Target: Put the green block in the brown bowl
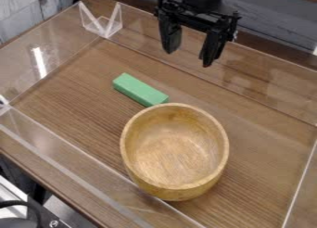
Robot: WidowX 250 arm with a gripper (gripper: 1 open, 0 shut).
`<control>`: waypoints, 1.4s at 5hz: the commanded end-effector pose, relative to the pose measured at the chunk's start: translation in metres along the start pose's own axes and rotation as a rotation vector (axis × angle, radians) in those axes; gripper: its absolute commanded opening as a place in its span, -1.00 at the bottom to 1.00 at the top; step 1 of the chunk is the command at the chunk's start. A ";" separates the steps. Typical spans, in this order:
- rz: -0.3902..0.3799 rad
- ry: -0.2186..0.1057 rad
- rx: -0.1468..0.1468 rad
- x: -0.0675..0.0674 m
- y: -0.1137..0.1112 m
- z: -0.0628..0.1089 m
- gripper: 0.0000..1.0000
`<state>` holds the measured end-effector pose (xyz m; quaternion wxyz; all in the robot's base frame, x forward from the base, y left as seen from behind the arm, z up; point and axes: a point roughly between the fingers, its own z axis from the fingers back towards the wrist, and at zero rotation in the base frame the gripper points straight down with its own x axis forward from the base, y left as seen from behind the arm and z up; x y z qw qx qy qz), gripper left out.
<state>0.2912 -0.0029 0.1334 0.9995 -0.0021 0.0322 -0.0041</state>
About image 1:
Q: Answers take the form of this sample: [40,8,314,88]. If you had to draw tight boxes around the clear acrylic tray wall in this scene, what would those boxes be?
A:
[0,0,317,228]

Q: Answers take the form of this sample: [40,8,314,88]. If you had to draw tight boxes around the black metal frame bracket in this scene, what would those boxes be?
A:
[25,196,83,228]

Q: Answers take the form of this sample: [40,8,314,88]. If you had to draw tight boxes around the black cable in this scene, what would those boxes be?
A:
[0,199,43,228]

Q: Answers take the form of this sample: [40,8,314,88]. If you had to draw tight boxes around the brown wooden bowl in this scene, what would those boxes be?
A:
[120,103,230,201]

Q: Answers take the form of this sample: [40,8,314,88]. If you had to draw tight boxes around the clear acrylic corner bracket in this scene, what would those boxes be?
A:
[78,2,123,39]

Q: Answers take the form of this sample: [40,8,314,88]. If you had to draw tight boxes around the green rectangular block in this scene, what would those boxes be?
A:
[112,73,170,107]

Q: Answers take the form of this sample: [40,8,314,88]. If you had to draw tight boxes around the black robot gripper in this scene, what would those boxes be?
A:
[155,0,242,68]

